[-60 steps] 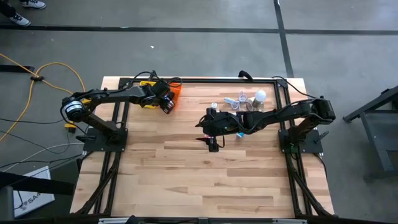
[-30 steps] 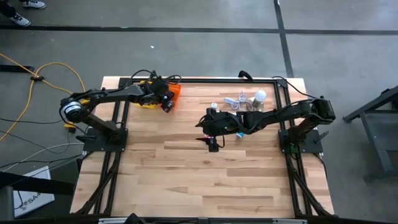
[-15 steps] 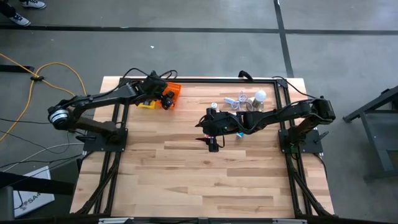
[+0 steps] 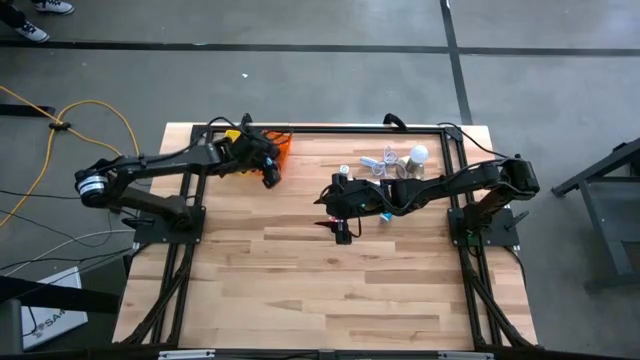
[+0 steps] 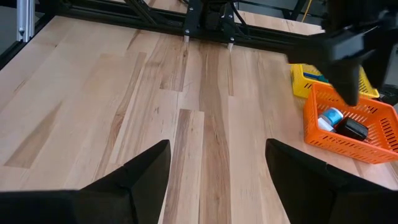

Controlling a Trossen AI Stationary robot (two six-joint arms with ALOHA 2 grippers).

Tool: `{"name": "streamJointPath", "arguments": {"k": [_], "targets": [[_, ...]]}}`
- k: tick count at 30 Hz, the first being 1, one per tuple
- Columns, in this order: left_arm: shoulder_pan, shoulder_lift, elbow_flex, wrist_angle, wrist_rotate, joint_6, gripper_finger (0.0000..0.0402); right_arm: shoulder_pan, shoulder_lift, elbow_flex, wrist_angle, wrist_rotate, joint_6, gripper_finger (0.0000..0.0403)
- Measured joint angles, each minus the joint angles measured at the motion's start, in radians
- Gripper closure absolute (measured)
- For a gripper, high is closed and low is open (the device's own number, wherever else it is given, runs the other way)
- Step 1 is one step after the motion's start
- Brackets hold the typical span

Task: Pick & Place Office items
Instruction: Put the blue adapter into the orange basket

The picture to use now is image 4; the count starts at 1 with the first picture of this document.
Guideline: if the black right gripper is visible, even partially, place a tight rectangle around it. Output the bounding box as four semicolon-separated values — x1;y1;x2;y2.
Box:
313;172;384;246

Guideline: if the yellow plastic basket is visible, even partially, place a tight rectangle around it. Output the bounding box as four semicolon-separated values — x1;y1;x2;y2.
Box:
223;128;261;178

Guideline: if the orange plastic basket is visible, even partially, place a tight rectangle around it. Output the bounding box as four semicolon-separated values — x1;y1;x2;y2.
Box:
259;130;295;175

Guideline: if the white bulb lamp brass base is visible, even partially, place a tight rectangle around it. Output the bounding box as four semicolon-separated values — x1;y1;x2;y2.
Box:
395;144;430;181

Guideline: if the black floor strip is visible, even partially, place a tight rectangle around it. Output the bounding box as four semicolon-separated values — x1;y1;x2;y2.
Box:
0;103;56;118

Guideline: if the black beam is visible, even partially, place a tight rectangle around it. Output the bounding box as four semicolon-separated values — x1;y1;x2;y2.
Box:
0;274;121;316

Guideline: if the person's white shoe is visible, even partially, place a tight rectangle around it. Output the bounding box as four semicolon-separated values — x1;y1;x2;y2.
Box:
32;0;76;15
15;20;52;42

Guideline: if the white sign board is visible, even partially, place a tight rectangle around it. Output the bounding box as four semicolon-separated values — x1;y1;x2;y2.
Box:
19;266;90;351

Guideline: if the person's leg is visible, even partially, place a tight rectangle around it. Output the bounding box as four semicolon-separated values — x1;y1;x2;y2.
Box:
0;0;32;29

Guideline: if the black metal stand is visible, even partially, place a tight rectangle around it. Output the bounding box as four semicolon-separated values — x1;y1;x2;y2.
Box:
551;135;640;281

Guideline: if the black cable plug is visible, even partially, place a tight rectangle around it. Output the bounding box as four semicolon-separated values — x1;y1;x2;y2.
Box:
382;112;409;132

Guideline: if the black frame cable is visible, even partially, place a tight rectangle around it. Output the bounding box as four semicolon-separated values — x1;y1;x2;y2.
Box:
437;122;521;161

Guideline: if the yellow floor cable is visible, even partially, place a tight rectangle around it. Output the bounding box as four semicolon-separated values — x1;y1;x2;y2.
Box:
0;84;141;231

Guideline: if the white table bracket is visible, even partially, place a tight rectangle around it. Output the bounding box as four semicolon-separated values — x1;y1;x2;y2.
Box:
438;351;495;360
158;349;216;360

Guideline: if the white floor cable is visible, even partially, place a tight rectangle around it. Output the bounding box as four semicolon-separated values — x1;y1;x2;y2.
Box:
0;228;137;279

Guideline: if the grey post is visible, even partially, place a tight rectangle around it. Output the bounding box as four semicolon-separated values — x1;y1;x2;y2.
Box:
0;298;25;357

